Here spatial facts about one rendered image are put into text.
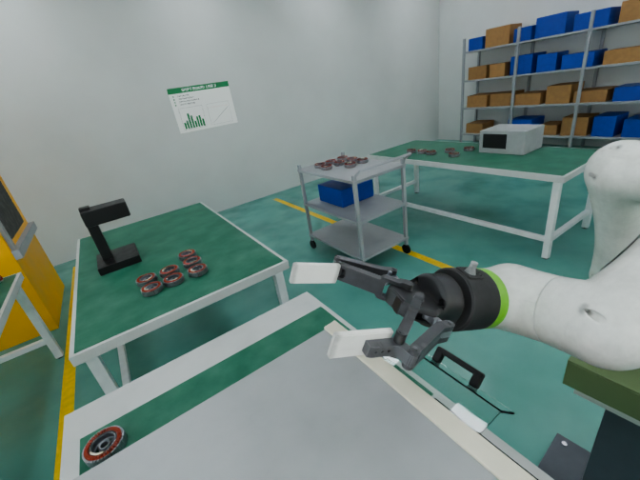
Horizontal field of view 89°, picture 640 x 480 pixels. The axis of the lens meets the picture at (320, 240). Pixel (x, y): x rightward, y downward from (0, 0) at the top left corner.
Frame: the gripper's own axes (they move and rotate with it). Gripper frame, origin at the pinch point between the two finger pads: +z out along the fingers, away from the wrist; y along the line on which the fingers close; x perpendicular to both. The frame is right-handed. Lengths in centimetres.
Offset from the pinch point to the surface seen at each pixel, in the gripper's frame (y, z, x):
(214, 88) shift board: -528, -37, 0
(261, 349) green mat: -65, -19, 71
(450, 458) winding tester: 17.1, -8.1, 4.9
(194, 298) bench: -119, 2, 85
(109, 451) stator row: -43, 28, 83
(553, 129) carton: -363, -564, -69
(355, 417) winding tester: 9.6, -2.8, 7.9
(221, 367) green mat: -64, -5, 77
